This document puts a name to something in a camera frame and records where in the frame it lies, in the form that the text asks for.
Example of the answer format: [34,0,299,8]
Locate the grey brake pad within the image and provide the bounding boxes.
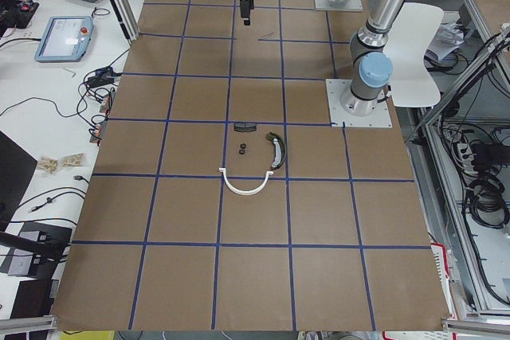
[233,122,257,133]

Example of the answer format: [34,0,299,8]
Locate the curved olive brake shoe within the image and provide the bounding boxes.
[266,132,287,170]

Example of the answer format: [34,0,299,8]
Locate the white plastic chair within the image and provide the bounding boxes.
[383,2,444,107]

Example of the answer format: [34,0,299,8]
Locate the near blue teach pendant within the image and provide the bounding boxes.
[34,16,94,63]

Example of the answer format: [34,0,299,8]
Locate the brown paper table cover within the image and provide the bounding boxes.
[53,0,449,331]

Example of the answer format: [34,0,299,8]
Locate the white curved plastic bracket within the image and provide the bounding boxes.
[218,167,274,197]

